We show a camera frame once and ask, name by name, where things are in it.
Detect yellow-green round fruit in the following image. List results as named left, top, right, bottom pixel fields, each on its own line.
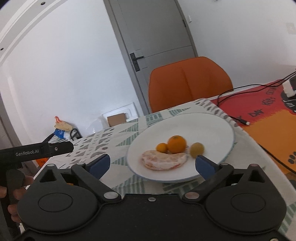
left=190, top=143, right=205, bottom=159

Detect peeled pomelo piece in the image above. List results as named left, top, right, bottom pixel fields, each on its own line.
left=140, top=150, right=187, bottom=171

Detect person's left hand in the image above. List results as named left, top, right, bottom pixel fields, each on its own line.
left=1, top=176, right=34, bottom=223

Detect orange box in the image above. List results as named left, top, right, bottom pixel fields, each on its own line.
left=36, top=158, right=49, bottom=167

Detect white bowl plate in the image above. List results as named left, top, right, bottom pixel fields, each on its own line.
left=126, top=113, right=235, bottom=183

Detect patterned tablecloth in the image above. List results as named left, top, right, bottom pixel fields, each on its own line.
left=48, top=98, right=295, bottom=240

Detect black storage rack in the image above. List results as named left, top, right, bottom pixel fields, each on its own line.
left=43, top=128, right=82, bottom=142

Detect large orange in plate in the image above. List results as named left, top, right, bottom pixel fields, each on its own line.
left=167, top=135, right=187, bottom=154

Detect brown paper bag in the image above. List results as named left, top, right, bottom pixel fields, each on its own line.
left=54, top=116, right=73, bottom=132

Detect small yellow citrus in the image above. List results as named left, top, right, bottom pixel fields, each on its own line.
left=156, top=143, right=168, bottom=153

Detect brown cardboard piece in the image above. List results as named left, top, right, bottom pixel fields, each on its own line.
left=107, top=113, right=126, bottom=127

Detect white foam board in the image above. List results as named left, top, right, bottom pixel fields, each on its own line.
left=102, top=103, right=138, bottom=127

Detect red orange mat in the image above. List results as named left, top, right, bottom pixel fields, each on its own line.
left=212, top=80, right=295, bottom=174

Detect orange chair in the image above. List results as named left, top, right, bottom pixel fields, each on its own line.
left=148, top=57, right=233, bottom=113

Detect white charger adapter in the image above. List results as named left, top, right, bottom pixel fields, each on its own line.
left=282, top=80, right=295, bottom=98

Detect grey door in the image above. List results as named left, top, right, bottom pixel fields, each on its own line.
left=104, top=0, right=198, bottom=115

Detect black cable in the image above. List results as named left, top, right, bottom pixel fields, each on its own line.
left=217, top=70, right=296, bottom=173

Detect black door handle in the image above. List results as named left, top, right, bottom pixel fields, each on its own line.
left=130, top=53, right=144, bottom=72

